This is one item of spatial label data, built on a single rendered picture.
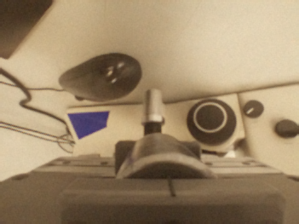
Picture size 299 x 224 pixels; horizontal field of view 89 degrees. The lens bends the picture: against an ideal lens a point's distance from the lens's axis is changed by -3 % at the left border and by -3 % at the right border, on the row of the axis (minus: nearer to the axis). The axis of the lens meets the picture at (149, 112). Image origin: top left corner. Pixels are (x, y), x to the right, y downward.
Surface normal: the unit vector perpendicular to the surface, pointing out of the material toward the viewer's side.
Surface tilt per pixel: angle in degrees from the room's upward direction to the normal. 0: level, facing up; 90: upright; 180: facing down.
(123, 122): 81
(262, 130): 90
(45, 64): 0
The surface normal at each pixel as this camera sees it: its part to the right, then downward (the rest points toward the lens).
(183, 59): 0.00, 0.94
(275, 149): -0.39, -0.32
